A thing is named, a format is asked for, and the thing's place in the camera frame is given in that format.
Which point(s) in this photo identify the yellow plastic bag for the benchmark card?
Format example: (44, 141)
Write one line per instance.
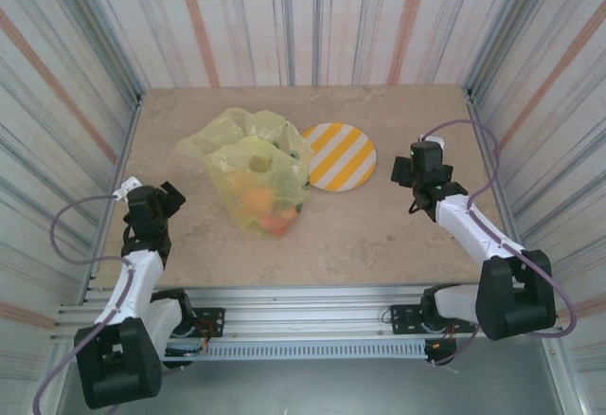
(222, 131)

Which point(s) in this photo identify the large orange with stem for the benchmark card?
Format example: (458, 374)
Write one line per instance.
(258, 200)

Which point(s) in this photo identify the green apple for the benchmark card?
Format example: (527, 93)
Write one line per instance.
(258, 164)

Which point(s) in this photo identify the red fruit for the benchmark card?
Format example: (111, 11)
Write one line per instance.
(279, 223)

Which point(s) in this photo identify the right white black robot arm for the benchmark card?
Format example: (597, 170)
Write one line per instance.
(468, 230)

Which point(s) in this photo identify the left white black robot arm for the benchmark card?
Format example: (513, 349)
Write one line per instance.
(135, 287)

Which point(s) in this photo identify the yellow white striped plate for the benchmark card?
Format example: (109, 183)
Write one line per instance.
(345, 159)

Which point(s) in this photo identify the black mounting plate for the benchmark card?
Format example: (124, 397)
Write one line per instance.
(213, 318)
(402, 320)

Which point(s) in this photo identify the black base disc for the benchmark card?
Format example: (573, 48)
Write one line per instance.
(447, 355)
(177, 364)

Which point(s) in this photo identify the grey metal panel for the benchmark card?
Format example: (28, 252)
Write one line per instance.
(303, 391)

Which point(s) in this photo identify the aluminium side rail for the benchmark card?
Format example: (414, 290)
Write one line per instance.
(119, 168)
(485, 140)

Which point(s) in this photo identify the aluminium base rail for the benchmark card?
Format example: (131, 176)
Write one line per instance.
(303, 311)

